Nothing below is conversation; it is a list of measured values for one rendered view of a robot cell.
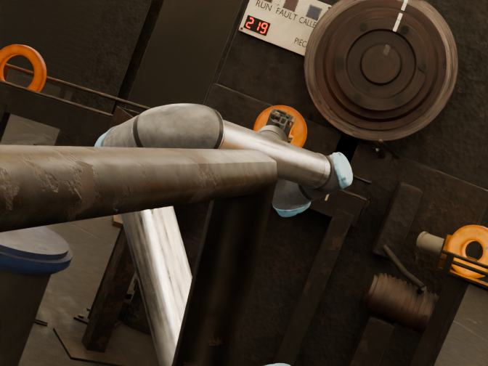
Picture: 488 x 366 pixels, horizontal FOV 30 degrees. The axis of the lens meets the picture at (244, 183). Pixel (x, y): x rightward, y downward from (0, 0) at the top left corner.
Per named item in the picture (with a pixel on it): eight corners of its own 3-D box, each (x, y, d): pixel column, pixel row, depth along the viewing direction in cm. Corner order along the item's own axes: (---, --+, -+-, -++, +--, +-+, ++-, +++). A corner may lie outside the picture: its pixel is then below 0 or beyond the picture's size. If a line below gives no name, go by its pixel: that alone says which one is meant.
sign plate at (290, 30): (239, 30, 300) (258, -22, 298) (312, 59, 298) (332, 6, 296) (237, 30, 298) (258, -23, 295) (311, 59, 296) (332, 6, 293)
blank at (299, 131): (261, 99, 267) (260, 99, 263) (313, 112, 265) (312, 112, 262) (248, 150, 268) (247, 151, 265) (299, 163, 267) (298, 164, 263)
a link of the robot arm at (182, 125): (176, 82, 180) (352, 149, 233) (131, 106, 187) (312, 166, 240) (184, 135, 177) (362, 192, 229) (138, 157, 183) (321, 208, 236)
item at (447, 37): (282, 107, 292) (338, -32, 286) (420, 162, 288) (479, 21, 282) (281, 108, 286) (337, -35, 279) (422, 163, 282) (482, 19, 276)
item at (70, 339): (35, 326, 278) (116, 105, 268) (113, 340, 291) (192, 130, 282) (52, 356, 260) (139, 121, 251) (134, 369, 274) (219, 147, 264)
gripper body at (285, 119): (298, 116, 254) (290, 129, 243) (287, 143, 258) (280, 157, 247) (273, 106, 255) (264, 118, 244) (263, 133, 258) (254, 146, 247)
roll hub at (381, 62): (320, 91, 280) (354, 4, 276) (406, 124, 278) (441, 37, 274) (319, 91, 274) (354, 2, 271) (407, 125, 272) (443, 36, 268)
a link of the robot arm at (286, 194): (311, 210, 231) (287, 169, 229) (276, 225, 238) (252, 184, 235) (323, 194, 239) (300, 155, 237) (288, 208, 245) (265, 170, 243)
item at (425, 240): (423, 250, 280) (428, 232, 280) (448, 259, 274) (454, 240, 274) (413, 249, 276) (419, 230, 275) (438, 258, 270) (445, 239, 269)
